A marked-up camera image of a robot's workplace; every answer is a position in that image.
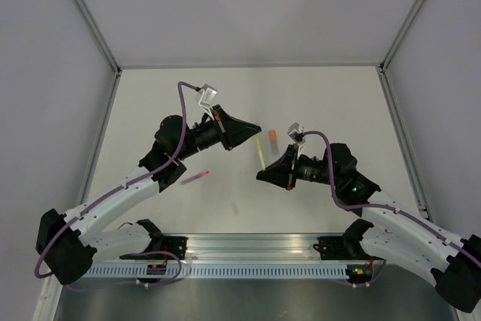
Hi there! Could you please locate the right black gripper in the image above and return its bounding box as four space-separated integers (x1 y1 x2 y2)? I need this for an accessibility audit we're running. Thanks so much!
257 144 340 190

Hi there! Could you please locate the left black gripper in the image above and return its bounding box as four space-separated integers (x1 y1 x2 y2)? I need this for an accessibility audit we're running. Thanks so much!
176 105 262 161

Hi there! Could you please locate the yellow pen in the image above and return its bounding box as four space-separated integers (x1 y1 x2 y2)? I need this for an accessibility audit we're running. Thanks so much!
256 136 265 171

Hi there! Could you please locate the orange clear pen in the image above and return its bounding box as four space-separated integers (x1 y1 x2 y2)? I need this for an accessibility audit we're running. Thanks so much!
269 139 280 156

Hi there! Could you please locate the pink pen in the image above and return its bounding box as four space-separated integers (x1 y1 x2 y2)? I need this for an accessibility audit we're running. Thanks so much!
180 171 210 185

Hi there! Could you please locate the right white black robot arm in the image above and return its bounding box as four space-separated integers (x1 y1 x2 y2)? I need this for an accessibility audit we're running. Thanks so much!
256 143 480 313

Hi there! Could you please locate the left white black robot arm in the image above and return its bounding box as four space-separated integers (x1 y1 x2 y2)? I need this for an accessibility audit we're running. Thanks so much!
35 104 262 286

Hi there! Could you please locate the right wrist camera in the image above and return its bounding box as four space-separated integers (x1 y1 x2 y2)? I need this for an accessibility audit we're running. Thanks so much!
287 123 306 148

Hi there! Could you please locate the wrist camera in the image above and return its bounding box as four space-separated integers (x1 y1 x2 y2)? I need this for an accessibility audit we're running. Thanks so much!
198 84 217 108
287 123 306 148

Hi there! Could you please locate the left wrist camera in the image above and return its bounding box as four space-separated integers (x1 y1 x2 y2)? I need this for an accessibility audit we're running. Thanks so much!
198 84 217 108

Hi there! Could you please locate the white slotted cable duct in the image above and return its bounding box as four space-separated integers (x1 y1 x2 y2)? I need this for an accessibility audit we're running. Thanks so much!
86 263 348 280

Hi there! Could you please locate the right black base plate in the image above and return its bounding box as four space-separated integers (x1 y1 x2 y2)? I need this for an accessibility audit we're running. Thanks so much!
313 236 382 261

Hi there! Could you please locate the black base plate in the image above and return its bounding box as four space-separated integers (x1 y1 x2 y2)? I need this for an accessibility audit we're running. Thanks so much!
161 236 188 260
313 236 382 261

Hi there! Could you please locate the aluminium rail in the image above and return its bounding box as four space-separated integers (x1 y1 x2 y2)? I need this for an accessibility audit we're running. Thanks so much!
119 233 399 262

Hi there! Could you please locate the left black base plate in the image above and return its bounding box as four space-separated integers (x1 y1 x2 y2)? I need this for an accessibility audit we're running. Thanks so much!
161 236 188 260

